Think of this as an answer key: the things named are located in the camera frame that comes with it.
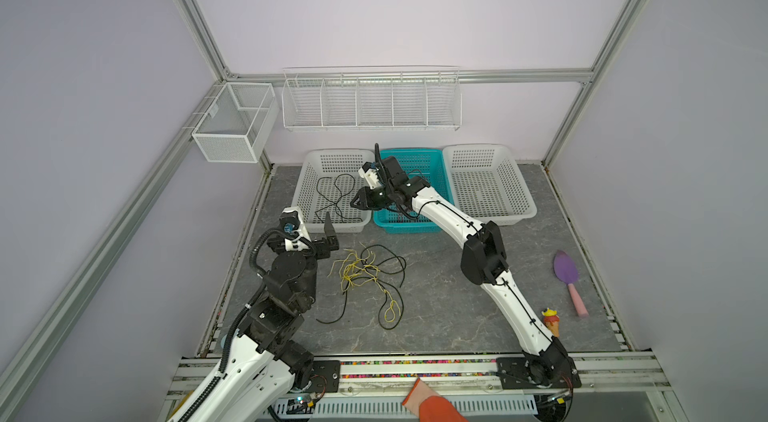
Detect orange red glove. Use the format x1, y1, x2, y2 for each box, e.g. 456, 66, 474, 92
401, 378, 467, 422

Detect red yellow black cables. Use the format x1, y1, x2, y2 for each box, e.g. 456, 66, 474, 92
315, 241, 409, 332

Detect left white plastic basket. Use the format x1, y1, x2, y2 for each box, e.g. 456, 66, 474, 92
291, 149, 374, 233

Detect white wire wall shelf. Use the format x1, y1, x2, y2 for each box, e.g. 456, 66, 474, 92
281, 66, 463, 131

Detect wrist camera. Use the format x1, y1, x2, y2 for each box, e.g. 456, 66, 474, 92
278, 206, 312, 251
358, 161, 383, 189

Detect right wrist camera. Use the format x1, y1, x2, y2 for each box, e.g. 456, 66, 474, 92
358, 161, 383, 189

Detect teal plastic basket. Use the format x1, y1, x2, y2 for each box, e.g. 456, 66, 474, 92
373, 148, 456, 235

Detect toy ice cream cone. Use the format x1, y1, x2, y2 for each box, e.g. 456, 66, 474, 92
542, 308, 560, 337

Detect purple plastic spoon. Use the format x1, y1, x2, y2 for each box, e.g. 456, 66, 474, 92
553, 250, 589, 318

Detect white plastic basket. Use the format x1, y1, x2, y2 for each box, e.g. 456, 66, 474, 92
291, 149, 374, 233
442, 144, 537, 226

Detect colourful bead strip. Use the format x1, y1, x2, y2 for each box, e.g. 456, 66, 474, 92
340, 357, 498, 379

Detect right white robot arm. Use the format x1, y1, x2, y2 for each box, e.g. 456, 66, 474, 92
350, 152, 581, 390

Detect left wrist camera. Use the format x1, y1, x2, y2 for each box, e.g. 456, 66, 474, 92
278, 206, 312, 251

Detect black cable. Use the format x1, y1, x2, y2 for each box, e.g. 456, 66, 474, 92
314, 172, 367, 222

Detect white mesh wall box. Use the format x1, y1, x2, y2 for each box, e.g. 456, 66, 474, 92
192, 82, 279, 163

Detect right white plastic basket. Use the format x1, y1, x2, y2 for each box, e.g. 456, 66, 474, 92
442, 144, 537, 226

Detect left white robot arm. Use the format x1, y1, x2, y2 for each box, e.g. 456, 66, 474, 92
169, 206, 339, 421

